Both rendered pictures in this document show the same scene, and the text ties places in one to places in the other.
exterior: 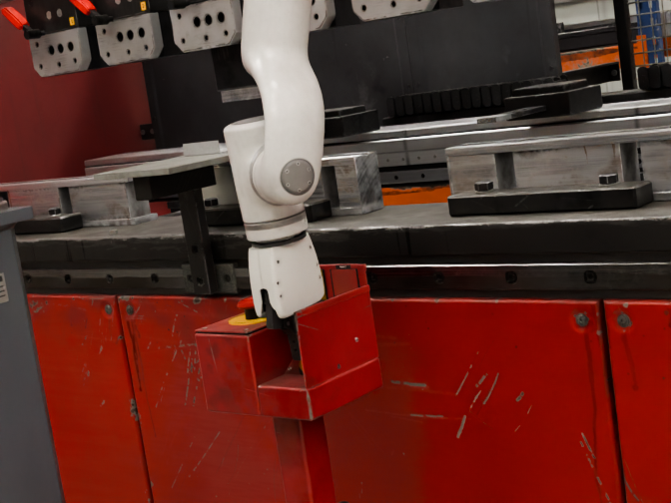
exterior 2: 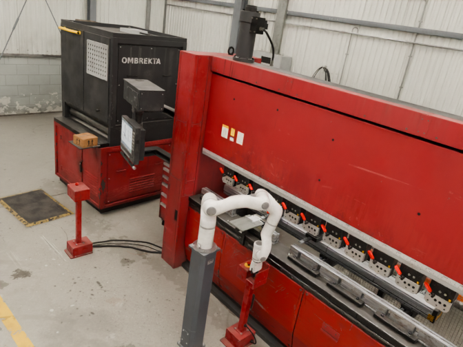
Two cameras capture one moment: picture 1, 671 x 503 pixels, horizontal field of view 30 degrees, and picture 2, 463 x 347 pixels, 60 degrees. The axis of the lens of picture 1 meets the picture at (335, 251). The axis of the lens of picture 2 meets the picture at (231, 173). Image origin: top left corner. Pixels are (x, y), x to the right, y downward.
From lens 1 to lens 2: 1.89 m
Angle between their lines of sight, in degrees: 14
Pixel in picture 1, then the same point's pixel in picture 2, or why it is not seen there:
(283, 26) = (269, 233)
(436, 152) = (291, 229)
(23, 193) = not seen: hidden behind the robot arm
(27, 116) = (215, 171)
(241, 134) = (256, 246)
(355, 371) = (262, 281)
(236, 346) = (244, 271)
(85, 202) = not seen: hidden behind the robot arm
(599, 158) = (314, 264)
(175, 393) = (230, 254)
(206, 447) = (232, 265)
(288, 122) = (264, 251)
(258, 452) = not seen: hidden behind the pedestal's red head
